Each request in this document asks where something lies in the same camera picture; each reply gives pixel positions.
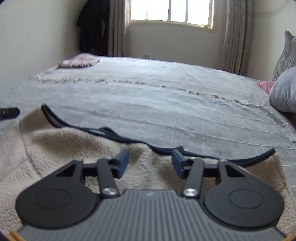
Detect beige curtain right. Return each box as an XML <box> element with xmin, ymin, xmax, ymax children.
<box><xmin>218</xmin><ymin>0</ymin><xmax>252</xmax><ymax>76</ymax></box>

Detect cream fleece garment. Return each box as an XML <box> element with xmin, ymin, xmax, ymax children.
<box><xmin>0</xmin><ymin>104</ymin><xmax>296</xmax><ymax>237</ymax></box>

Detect dark hanging clothes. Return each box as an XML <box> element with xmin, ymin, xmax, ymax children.
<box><xmin>76</xmin><ymin>0</ymin><xmax>110</xmax><ymax>56</ymax></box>

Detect grey checked bedspread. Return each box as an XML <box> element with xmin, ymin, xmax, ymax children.
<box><xmin>1</xmin><ymin>57</ymin><xmax>295</xmax><ymax>189</ymax></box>

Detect grey quilted headboard cushion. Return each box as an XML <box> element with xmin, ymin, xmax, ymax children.
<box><xmin>273</xmin><ymin>30</ymin><xmax>296</xmax><ymax>81</ymax></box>

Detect bright window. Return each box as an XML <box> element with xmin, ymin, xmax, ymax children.
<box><xmin>130</xmin><ymin>0</ymin><xmax>215</xmax><ymax>29</ymax></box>

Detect folded pink purple cloth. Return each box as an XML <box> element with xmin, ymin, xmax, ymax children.
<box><xmin>58</xmin><ymin>53</ymin><xmax>100</xmax><ymax>68</ymax></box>

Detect beige curtain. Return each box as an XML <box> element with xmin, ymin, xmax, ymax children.
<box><xmin>108</xmin><ymin>0</ymin><xmax>130</xmax><ymax>57</ymax></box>
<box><xmin>218</xmin><ymin>0</ymin><xmax>252</xmax><ymax>76</ymax></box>

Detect pink pillow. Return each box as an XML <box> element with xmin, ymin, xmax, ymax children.
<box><xmin>257</xmin><ymin>80</ymin><xmax>275</xmax><ymax>94</ymax></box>

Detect grey blue pillow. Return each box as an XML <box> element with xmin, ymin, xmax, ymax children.
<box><xmin>269</xmin><ymin>67</ymin><xmax>296</xmax><ymax>113</ymax></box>

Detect beige curtain left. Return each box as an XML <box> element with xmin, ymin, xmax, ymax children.
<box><xmin>108</xmin><ymin>0</ymin><xmax>130</xmax><ymax>57</ymax></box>

